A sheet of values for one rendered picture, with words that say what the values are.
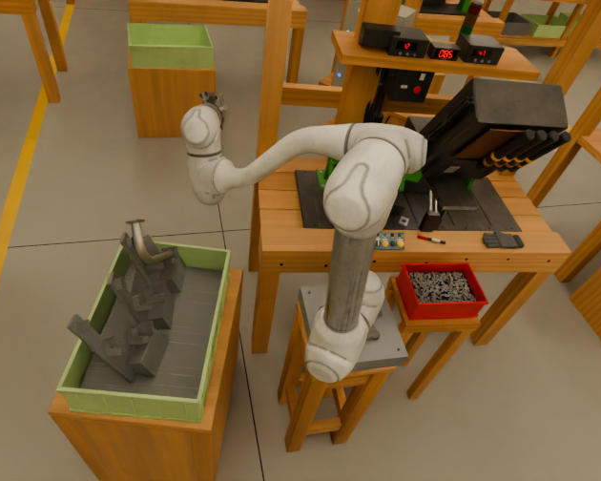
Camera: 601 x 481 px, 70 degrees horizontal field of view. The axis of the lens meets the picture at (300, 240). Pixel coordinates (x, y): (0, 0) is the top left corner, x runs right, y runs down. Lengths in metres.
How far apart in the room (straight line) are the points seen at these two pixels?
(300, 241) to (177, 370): 0.73
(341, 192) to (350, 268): 0.26
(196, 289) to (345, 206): 1.01
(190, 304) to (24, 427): 1.17
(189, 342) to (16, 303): 1.55
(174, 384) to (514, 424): 1.96
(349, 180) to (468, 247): 1.35
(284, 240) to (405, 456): 1.30
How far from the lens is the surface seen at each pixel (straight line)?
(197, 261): 1.78
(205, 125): 1.23
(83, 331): 1.37
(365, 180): 0.84
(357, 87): 2.08
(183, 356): 1.58
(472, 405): 2.77
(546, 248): 2.37
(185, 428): 1.56
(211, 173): 1.28
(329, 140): 1.07
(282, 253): 1.82
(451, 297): 1.91
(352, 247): 0.98
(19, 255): 3.21
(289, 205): 2.04
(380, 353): 1.59
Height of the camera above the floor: 2.24
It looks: 46 degrees down
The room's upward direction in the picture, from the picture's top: 12 degrees clockwise
